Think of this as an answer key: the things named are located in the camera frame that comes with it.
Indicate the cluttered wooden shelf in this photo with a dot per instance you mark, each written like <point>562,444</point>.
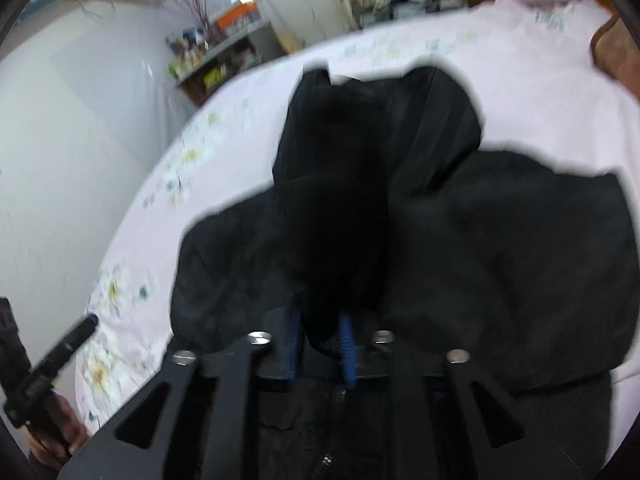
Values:
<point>220,60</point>

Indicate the black quilted jacket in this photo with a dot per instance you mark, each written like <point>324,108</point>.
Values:
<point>450,210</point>

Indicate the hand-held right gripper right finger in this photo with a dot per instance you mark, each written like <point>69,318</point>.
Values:
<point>346,347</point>

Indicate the orange storage box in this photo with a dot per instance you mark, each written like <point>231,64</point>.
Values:
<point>237,15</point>

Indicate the person's left hand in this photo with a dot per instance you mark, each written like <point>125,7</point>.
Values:
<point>62,425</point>

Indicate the pink floral bed sheet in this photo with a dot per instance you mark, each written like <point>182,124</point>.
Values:
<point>525,85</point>

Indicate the bare purple branches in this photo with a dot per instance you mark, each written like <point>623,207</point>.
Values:
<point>197,5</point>

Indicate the brown plush blanket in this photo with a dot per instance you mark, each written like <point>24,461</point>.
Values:
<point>620,55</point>

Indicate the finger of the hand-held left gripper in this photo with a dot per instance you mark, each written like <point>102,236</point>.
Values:
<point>70,342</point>

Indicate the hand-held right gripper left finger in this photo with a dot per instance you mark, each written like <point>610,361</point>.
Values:
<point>294,342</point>

